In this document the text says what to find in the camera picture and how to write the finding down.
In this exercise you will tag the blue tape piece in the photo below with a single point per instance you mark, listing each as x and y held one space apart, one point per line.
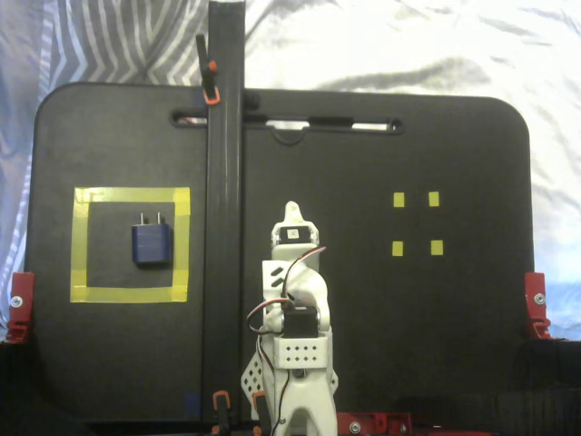
193 404

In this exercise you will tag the yellow tape square outline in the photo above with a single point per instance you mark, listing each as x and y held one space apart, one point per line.
131 294

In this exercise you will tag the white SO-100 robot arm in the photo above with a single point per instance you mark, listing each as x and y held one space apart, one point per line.
308 281

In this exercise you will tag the red post base bracket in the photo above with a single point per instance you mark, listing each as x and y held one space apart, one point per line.
349 423

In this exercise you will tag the black lap desk board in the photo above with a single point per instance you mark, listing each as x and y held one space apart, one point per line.
408 45

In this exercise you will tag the small yellow tape marker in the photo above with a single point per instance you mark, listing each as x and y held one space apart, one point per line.
397 248
399 200
434 199
436 247

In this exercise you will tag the small orange spring clamp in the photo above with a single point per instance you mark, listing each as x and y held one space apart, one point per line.
259 400
221 399

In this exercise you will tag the red plastic clamp bracket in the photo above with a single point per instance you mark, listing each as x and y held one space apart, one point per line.
20 300
537 300

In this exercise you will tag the black orange bar clamp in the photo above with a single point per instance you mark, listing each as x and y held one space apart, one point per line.
211 68

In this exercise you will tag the black curved backdrop board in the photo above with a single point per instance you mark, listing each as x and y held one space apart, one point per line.
549 386

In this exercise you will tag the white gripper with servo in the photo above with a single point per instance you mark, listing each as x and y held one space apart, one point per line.
290 251

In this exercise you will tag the blue white USB wall charger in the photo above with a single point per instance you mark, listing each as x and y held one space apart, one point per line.
152 243

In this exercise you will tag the long black flat bar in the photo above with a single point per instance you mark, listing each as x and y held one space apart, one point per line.
224 181

